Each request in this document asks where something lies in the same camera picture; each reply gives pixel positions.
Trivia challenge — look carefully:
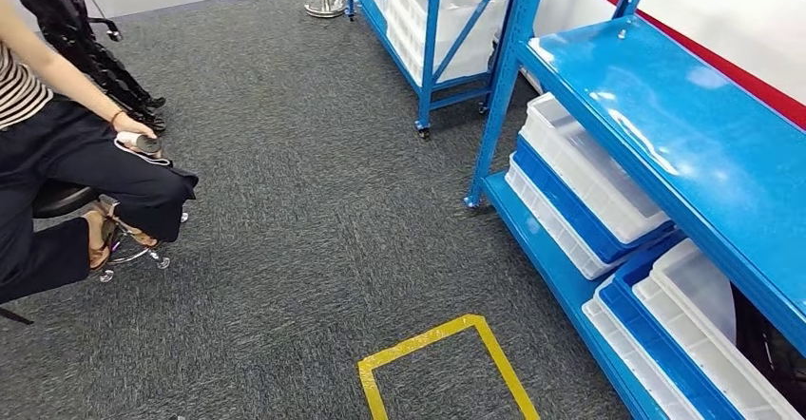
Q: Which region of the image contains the black chrome stool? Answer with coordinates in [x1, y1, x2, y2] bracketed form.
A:
[31, 180, 190, 284]

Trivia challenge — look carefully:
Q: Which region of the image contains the person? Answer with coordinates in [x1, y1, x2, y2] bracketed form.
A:
[0, 0, 201, 327]

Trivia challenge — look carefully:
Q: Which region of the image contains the blue metal shelf rack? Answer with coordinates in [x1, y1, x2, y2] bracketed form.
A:
[464, 0, 806, 420]
[342, 0, 521, 140]

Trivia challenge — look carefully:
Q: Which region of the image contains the person's left hand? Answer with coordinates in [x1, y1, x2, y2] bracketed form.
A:
[111, 111, 159, 143]

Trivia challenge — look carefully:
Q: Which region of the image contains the black legged robot stand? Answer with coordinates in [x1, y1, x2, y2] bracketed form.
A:
[12, 0, 169, 135]

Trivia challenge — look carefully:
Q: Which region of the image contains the black rubber hose part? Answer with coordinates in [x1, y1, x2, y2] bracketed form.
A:
[730, 286, 806, 399]

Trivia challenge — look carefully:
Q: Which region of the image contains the white handheld controller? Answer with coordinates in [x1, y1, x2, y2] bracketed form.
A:
[113, 130, 173, 168]

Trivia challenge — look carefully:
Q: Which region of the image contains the white car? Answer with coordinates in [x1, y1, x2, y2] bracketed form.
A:
[490, 0, 806, 132]

